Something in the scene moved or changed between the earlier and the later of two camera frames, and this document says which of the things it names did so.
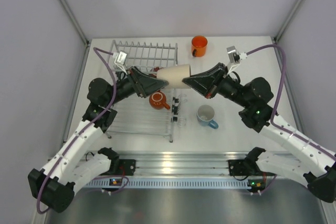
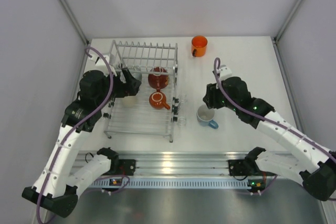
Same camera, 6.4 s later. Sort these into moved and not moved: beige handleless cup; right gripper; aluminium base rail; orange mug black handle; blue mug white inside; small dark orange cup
Moved: right gripper; beige handleless cup
Not moved: small dark orange cup; orange mug black handle; blue mug white inside; aluminium base rail
